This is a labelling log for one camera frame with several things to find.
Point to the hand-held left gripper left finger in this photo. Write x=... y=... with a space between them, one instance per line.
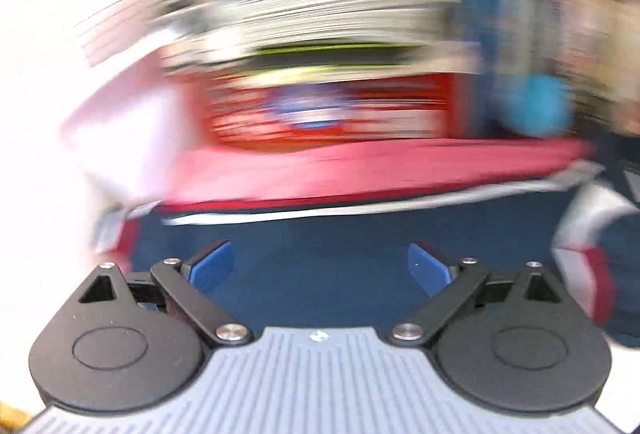
x=214 y=266

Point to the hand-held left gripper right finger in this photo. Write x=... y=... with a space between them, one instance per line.
x=426 y=270

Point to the navy red white garment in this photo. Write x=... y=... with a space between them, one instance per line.
x=380 y=239

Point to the red printed box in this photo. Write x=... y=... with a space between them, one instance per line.
x=332 y=111

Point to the blue blurred object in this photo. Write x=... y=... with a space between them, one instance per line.
x=535 y=106

